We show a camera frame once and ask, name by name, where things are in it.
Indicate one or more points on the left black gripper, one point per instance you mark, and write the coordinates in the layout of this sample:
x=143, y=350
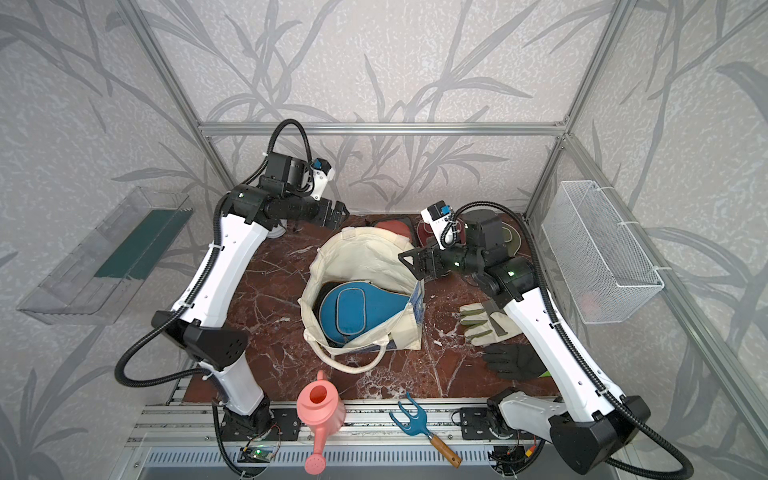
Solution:
x=324, y=217

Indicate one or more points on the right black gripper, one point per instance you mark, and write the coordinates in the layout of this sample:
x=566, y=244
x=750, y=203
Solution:
x=420, y=254

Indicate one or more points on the olive green paddle case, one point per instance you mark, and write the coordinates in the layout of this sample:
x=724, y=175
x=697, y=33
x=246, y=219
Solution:
x=512, y=239

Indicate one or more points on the clear case red paddle set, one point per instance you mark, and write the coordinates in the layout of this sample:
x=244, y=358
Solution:
x=400, y=225

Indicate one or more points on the cream canvas tote bag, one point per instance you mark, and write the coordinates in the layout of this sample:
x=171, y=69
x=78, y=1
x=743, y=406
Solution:
x=369, y=255

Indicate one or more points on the blue paddle case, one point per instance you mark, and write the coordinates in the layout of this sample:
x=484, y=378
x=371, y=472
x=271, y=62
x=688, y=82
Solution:
x=347, y=310

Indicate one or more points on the maroon paddle case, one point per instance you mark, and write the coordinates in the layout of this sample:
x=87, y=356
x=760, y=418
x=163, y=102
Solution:
x=425, y=233

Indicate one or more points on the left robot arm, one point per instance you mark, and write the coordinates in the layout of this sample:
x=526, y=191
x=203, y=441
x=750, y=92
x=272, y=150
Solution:
x=196, y=322

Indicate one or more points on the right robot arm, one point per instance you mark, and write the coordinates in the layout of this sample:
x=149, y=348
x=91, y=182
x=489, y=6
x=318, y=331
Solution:
x=594, y=418

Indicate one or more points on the grey green gardening glove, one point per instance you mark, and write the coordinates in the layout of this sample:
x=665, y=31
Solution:
x=485, y=324

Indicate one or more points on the black green gardening glove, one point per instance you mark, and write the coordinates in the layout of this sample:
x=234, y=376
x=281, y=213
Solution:
x=514, y=362

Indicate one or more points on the teal garden hand fork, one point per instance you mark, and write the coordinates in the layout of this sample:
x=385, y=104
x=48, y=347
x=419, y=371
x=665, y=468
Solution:
x=417, y=425

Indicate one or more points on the pink watering can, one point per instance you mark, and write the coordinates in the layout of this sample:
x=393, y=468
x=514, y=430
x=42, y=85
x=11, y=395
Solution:
x=321, y=409

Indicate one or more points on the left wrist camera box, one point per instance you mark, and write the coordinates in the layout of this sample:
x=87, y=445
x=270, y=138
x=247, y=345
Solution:
x=322, y=174

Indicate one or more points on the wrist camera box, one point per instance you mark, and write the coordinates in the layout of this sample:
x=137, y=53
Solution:
x=322, y=174
x=442, y=222

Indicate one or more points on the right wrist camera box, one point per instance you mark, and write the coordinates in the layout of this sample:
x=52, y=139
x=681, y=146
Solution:
x=442, y=222

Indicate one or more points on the white wire mesh basket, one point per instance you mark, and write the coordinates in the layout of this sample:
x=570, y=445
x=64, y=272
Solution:
x=608, y=274

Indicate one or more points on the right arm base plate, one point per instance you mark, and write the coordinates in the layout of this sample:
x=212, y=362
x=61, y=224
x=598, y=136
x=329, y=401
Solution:
x=478, y=423

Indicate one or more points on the aluminium front rail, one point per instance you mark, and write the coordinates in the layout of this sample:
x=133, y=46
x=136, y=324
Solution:
x=367, y=422

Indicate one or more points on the clear acrylic wall shelf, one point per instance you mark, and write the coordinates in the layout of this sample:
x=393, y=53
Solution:
x=95, y=282

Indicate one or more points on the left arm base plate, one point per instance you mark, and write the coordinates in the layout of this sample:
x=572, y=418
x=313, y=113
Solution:
x=283, y=425

